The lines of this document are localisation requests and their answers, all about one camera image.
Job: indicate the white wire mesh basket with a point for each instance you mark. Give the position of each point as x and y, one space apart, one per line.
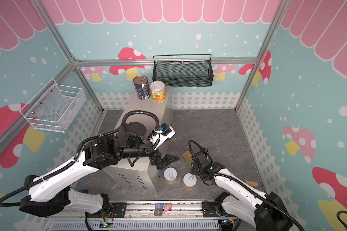
54 107

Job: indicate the gold flat sardine tin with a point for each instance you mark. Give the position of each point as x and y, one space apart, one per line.
187 155

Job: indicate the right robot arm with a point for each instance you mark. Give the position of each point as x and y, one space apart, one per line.
265 212

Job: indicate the yellow can pull-tab lid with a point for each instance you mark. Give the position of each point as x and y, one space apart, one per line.
189 181
170 175

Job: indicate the black wire mesh basket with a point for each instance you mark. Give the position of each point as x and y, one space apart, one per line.
183 70

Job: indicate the green circuit board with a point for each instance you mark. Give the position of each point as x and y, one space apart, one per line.
106 225

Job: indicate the dark blue tall can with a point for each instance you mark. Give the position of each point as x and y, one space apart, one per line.
142 87

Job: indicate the grey small block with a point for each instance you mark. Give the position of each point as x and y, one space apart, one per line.
158 209

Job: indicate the pink small object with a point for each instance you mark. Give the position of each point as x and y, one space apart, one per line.
167 207

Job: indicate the yellow can white lid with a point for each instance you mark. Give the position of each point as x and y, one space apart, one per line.
157 89

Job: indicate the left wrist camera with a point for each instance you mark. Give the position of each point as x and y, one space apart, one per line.
164 132

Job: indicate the wooden toy hammer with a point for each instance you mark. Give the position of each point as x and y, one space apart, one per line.
252 184

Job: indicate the grey metal cabinet counter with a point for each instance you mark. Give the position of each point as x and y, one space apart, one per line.
143 176

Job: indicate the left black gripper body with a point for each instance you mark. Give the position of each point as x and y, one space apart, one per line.
154 158

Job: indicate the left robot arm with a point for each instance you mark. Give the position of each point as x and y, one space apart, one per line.
138 136

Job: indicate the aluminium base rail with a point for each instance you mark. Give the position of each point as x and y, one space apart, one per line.
195 215

